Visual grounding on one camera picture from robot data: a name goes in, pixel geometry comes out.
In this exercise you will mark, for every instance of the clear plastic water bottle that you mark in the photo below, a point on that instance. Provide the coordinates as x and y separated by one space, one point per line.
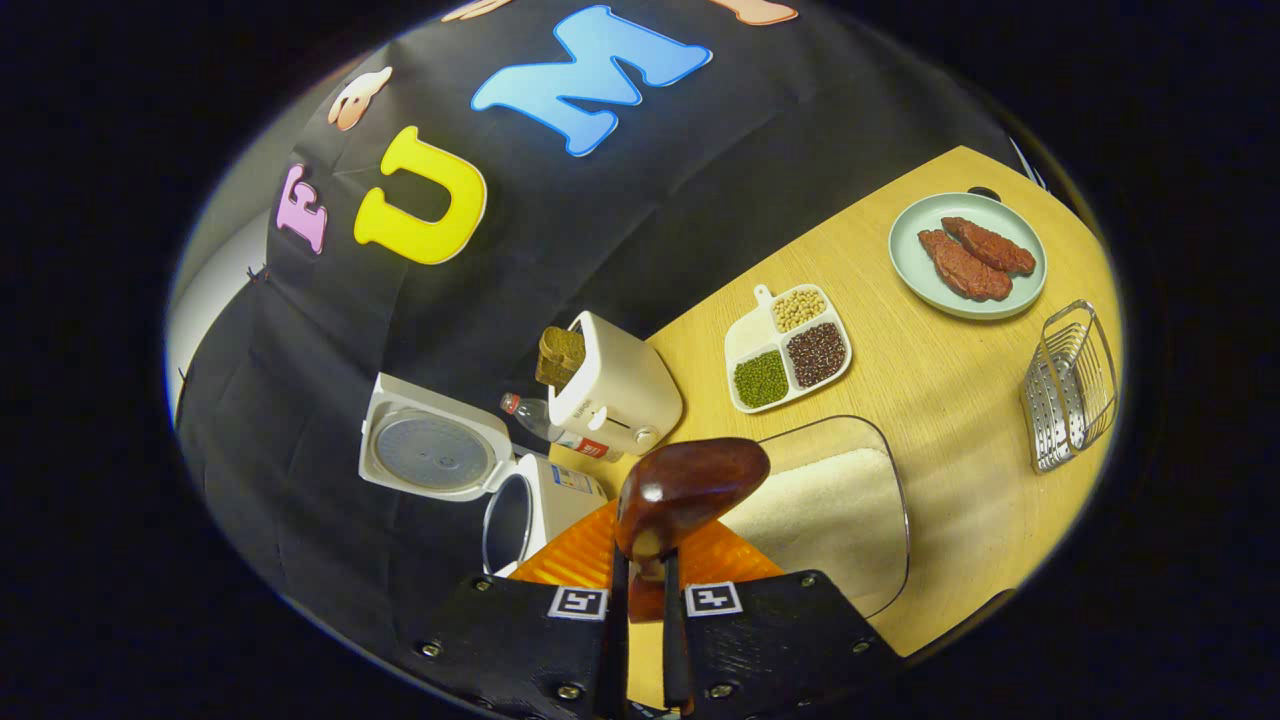
545 420

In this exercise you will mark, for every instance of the divided white bean dish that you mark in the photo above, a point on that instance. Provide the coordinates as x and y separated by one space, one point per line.
745 340

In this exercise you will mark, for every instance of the red meat slice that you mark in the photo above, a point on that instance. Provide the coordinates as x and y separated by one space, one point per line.
965 268
995 247

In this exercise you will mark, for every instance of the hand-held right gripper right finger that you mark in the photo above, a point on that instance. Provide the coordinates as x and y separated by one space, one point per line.
675 650

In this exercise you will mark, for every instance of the white toaster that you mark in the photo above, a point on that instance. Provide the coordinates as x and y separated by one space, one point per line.
620 390

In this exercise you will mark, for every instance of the pale green plate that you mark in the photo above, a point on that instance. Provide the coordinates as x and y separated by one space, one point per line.
915 270

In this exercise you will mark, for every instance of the brown bread slice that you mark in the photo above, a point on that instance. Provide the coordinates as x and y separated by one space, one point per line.
560 355

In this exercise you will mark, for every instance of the clear rice container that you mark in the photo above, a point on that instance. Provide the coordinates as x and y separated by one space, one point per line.
830 510

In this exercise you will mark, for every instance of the brown wooden spoon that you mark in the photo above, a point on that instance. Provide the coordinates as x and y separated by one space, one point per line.
690 480

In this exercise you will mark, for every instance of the black table grommet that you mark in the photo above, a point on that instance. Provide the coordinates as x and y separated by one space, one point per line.
984 193

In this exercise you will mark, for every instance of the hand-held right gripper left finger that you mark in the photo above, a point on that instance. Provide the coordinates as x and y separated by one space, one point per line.
619 650

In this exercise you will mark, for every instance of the white rice cooker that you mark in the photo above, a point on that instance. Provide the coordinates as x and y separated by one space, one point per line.
560 495

